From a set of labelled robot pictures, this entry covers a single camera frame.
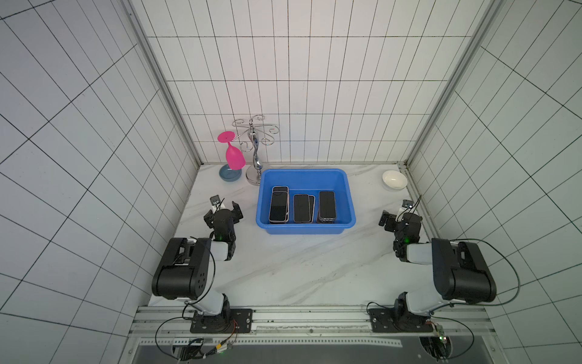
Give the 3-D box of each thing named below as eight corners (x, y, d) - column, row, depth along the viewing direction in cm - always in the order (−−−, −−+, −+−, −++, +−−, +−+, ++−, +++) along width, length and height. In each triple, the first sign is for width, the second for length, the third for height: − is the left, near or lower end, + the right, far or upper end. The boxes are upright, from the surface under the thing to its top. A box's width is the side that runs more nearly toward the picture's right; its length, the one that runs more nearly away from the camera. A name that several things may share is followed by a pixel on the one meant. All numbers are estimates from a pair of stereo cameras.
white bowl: (383, 193, 109) (387, 185, 104) (378, 178, 115) (382, 170, 110) (404, 193, 109) (409, 185, 104) (398, 178, 115) (402, 170, 110)
